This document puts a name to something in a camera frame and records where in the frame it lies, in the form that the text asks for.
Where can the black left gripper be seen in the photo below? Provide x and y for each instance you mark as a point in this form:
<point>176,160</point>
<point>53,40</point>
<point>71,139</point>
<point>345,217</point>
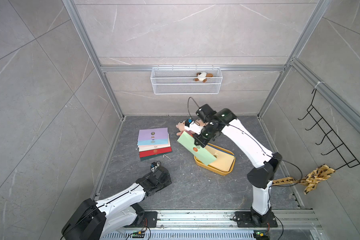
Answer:
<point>168,180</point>

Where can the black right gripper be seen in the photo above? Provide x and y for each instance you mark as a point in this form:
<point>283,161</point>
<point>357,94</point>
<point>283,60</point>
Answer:
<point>198,141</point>

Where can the red envelope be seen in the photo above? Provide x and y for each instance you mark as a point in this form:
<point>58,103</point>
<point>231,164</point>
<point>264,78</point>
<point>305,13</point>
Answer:
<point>154,152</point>

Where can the light green envelope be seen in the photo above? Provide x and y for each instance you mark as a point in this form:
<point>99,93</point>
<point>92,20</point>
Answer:
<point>199,152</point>

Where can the pink envelope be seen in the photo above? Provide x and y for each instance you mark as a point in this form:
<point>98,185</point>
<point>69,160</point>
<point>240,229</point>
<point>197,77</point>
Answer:
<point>148,147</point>

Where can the cream white envelope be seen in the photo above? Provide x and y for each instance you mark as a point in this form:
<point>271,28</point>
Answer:
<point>140,150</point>

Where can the tan kraft envelope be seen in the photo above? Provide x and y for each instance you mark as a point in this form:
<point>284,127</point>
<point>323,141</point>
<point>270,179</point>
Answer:
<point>223,161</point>

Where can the yellow plastic storage box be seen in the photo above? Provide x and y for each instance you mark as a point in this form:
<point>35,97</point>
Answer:
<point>200,164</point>

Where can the purple envelope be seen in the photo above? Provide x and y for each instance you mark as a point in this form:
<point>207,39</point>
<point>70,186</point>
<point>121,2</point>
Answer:
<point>153,134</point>

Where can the navy blue envelope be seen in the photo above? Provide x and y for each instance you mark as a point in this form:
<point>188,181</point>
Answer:
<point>221,149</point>

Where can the dark green envelope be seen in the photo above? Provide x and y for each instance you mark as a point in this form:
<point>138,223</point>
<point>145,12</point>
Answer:
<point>151,157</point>

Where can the light blue envelope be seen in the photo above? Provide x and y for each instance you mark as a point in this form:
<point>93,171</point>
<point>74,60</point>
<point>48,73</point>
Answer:
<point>154,142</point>

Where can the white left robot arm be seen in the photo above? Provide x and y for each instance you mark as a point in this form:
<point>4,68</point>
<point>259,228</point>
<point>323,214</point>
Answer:
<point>95,219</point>

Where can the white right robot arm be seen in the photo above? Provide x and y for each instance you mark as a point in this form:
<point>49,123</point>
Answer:
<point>265,163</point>

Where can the small brown white plush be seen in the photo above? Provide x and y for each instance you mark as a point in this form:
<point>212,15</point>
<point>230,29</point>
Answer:
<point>203,77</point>

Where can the yellow patterned cloth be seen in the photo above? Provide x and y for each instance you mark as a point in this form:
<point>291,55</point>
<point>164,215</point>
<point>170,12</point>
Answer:
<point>310,181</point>

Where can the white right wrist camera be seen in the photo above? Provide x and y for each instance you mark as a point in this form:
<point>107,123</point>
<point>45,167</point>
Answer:
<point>194,126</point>

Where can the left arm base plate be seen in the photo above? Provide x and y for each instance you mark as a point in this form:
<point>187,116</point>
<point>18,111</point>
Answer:
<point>148,219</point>

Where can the white wire mesh basket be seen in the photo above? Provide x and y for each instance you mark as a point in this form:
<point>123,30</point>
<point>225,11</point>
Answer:
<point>180,81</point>

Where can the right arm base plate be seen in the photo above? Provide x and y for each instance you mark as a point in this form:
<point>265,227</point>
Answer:
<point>248,219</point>

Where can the black wire hook rack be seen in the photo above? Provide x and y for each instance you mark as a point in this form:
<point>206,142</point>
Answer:
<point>344,155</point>

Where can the metal mounting rail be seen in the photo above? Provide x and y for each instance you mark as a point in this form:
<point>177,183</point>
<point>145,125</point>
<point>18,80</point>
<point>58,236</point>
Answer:
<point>222,220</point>

